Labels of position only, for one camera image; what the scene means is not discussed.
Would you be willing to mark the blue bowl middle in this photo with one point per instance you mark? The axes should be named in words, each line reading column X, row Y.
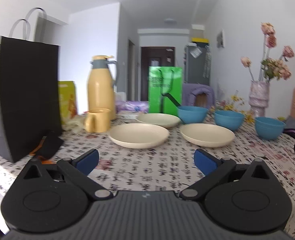
column 229, row 119

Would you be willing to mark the yellow thermos jug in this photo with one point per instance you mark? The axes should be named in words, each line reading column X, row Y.
column 101, row 84

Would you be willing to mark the yellow green box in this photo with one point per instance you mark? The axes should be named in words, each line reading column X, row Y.
column 67, row 101

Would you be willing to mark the blue bowl left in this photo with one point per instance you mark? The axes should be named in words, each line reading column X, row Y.
column 192, row 114

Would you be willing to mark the dark entrance door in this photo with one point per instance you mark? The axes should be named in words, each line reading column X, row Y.
column 155, row 57

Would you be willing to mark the green shopping bag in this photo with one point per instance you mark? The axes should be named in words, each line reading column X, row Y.
column 164, row 90

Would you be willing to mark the cream plate back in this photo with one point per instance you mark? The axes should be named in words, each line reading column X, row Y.
column 159, row 119

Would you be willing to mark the cream plate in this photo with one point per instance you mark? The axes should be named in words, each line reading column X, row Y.
column 159, row 119
column 138, row 135
column 207, row 135

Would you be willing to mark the wall picture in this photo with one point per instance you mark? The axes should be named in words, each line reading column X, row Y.
column 220, row 39

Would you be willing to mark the blue bowl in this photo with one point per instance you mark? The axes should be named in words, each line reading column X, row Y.
column 268, row 128
column 192, row 114
column 229, row 119

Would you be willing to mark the dried pink roses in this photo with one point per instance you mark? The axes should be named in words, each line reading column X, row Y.
column 270, row 68

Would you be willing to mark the patterned calligraphy tablecloth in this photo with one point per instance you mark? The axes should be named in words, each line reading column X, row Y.
column 171, row 166

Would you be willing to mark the grey refrigerator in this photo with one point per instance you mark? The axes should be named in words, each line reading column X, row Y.
column 197, row 64

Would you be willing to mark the black orange tag card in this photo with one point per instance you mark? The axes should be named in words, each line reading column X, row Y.
column 48, row 146

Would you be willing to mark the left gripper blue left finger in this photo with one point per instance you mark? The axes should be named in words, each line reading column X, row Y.
column 76, row 171

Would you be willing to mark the black paper bag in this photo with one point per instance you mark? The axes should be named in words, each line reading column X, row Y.
column 29, row 94

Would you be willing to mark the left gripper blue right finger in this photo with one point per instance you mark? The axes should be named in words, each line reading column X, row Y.
column 216, row 172

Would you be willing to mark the yellow box on refrigerator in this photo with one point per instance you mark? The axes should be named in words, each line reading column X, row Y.
column 196, row 39

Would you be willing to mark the white book box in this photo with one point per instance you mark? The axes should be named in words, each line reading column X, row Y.
column 128, row 115

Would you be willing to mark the blue bowl right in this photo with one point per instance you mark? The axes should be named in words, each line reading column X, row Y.
column 268, row 128

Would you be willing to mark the purple jacket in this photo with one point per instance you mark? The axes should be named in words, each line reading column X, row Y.
column 190, row 91

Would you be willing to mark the pink purple vase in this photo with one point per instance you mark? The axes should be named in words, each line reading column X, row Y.
column 259, row 97

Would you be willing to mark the purple tissue pack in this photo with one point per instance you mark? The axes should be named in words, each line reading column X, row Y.
column 133, row 106

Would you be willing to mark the wooden chair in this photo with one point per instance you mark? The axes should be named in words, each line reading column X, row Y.
column 201, row 100

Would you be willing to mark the white rubber glove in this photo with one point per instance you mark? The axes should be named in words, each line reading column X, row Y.
column 75, row 124

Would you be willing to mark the yellow flower sprigs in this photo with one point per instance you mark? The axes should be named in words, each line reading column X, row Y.
column 234, row 103

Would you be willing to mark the yellow mug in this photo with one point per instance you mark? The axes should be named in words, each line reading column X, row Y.
column 98, row 120

